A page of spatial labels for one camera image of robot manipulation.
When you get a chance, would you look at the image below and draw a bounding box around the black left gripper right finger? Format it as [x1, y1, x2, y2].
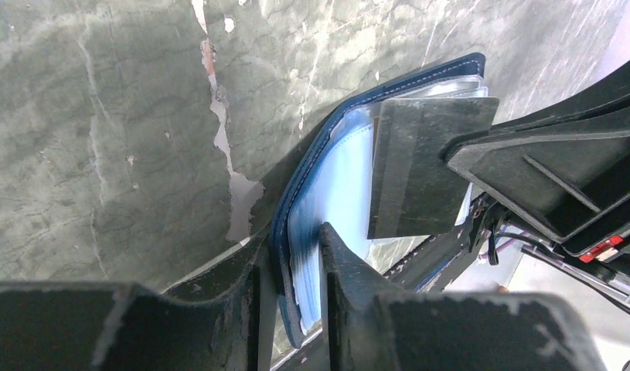
[319, 223, 604, 370]

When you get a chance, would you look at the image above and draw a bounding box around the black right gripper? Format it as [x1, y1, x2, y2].
[445, 60, 630, 280]

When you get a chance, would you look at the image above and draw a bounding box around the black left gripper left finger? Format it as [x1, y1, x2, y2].
[0, 235, 274, 370]

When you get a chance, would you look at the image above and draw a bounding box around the black credit card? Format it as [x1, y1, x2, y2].
[368, 97, 499, 239]

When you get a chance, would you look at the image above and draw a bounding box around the blue leather card holder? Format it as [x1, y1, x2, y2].
[269, 53, 487, 349]

